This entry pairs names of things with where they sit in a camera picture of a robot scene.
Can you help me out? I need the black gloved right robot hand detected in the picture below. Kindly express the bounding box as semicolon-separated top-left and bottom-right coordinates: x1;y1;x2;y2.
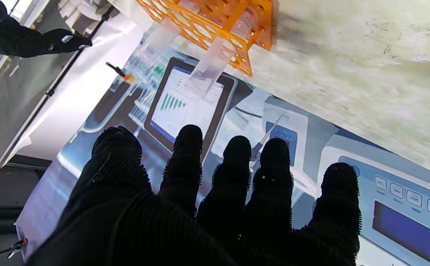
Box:
0;0;93;58

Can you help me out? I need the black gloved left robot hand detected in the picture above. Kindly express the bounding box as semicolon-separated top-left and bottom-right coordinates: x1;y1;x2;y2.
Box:
25;125;362;266

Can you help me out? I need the clear plastic test tube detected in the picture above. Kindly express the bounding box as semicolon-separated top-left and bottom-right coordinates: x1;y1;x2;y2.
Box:
137;18;181;71
188;10;257;97

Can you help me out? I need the orange test tube rack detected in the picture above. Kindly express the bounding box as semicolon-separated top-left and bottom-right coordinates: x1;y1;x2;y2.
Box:
137;0;273;77

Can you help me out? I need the printed laboratory backdrop poster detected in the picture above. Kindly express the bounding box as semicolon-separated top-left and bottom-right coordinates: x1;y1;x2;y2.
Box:
14;22;430;266

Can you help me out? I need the black backdrop frame pole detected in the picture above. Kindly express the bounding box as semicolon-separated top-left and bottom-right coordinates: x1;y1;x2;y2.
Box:
0;6;115;184

